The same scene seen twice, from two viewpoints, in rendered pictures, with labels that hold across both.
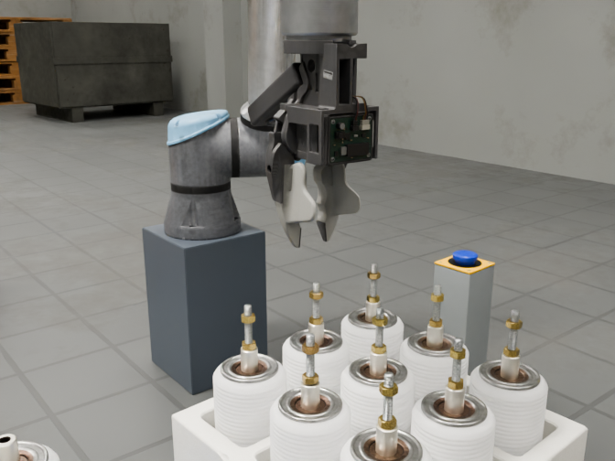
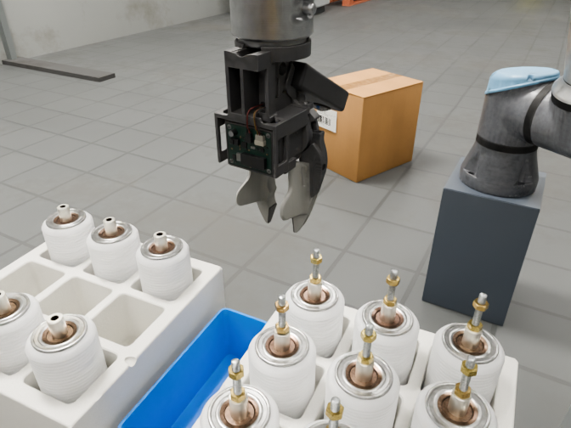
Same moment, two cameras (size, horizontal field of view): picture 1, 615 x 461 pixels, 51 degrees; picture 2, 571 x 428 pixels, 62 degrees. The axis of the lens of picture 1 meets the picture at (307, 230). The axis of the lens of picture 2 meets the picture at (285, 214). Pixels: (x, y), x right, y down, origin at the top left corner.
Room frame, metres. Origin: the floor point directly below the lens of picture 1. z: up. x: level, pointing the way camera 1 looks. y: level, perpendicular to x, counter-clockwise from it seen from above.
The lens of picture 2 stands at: (0.50, -0.44, 0.75)
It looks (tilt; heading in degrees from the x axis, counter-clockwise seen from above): 31 degrees down; 68
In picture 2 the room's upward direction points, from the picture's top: straight up
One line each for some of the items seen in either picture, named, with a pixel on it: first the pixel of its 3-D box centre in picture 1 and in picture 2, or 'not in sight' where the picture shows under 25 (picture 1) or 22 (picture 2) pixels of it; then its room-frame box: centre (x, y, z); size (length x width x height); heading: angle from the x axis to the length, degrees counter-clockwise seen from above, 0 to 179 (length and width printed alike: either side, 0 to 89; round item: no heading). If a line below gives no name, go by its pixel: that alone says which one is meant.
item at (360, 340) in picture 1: (371, 371); (457, 386); (0.92, -0.10, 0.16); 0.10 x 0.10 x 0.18
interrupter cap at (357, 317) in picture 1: (372, 318); (470, 343); (0.92, -0.10, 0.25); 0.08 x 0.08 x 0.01
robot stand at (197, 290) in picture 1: (206, 298); (481, 239); (1.25, 0.21, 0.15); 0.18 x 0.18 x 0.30; 39
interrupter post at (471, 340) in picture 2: (372, 311); (472, 336); (0.92, -0.10, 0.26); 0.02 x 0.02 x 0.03
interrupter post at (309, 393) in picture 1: (310, 394); (282, 339); (0.68, 0.00, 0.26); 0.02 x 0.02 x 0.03
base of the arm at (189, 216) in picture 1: (201, 205); (502, 158); (1.25, 0.21, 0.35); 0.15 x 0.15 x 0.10
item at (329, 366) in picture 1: (316, 398); (381, 360); (0.84, -0.01, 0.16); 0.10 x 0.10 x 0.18
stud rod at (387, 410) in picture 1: (387, 406); (237, 383); (0.59, -0.08, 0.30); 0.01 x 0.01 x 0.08
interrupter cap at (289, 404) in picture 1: (310, 404); (282, 346); (0.68, 0.00, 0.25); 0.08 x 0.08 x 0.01
